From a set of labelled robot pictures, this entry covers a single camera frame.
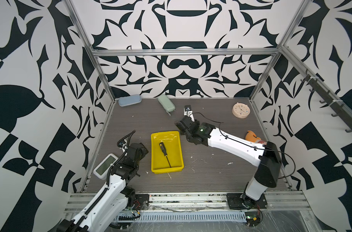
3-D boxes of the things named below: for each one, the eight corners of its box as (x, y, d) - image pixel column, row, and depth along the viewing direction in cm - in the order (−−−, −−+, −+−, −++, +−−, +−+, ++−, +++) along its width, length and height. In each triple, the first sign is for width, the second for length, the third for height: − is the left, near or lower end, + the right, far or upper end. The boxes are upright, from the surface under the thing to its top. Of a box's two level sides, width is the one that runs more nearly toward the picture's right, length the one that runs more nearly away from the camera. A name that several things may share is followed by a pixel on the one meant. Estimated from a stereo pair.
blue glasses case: (119, 107, 116) (118, 104, 114) (119, 100, 121) (118, 97, 119) (142, 103, 119) (141, 100, 117) (140, 96, 124) (140, 93, 122)
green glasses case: (168, 113, 111) (168, 111, 110) (156, 99, 121) (156, 97, 119) (177, 108, 114) (177, 106, 113) (165, 95, 124) (165, 93, 122)
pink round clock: (234, 118, 111) (235, 115, 108) (230, 106, 119) (231, 102, 116) (250, 118, 111) (252, 115, 108) (245, 106, 119) (247, 102, 116)
